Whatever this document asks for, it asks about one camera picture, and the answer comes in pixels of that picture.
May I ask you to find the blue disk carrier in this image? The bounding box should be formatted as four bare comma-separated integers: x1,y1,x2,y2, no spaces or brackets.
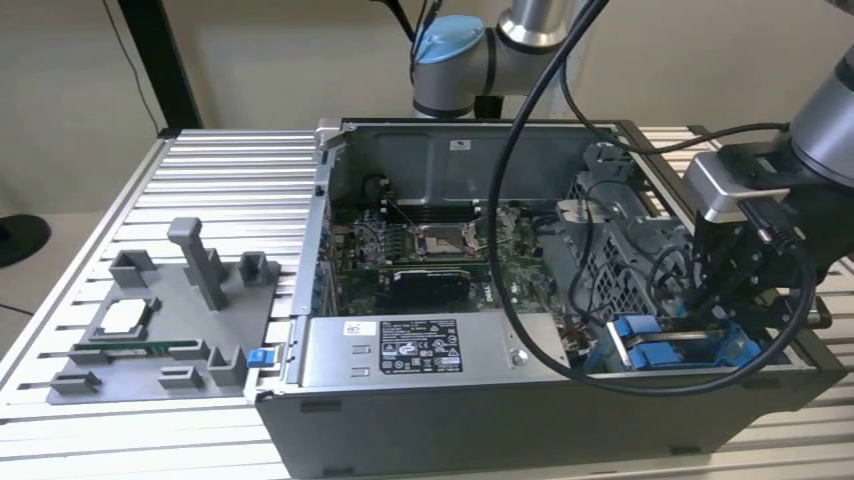
610,312,764,372

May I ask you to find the grey metal disk bay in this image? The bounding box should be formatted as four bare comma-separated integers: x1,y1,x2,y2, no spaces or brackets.
552,143,760,327

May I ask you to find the green motherboard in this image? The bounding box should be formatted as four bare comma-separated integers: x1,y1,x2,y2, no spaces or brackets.
330,199,570,317

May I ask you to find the metal socket cover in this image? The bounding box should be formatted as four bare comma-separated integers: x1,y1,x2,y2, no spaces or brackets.
470,207,524,251

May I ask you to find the CPU socket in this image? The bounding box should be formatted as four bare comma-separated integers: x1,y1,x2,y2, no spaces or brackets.
416,224,480,260

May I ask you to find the black graphics card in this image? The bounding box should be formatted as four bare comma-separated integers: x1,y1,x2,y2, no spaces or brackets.
389,268,474,310

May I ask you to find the silver power supply unit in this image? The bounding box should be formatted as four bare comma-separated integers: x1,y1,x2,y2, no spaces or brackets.
298,313,570,390

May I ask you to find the grey open PC case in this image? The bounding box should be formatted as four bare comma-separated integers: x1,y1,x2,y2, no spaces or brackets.
255,118,851,477

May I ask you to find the grey parts rack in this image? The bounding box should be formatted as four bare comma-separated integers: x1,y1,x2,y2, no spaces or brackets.
45,216,287,406

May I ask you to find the green RAM stick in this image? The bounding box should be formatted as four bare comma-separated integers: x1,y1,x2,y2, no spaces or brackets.
75,340,203,357

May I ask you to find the silver CPU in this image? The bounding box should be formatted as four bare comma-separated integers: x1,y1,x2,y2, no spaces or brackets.
98,299,154,335

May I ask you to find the black round stand base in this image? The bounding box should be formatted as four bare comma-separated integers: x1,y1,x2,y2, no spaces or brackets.
0,213,54,268

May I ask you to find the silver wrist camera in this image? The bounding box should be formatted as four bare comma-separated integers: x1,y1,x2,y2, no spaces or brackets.
680,143,797,224

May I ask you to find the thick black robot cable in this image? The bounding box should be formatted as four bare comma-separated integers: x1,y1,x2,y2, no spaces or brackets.
490,0,820,397
557,29,793,155

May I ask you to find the black upright post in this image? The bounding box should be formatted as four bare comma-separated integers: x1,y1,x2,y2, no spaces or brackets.
117,0,206,132

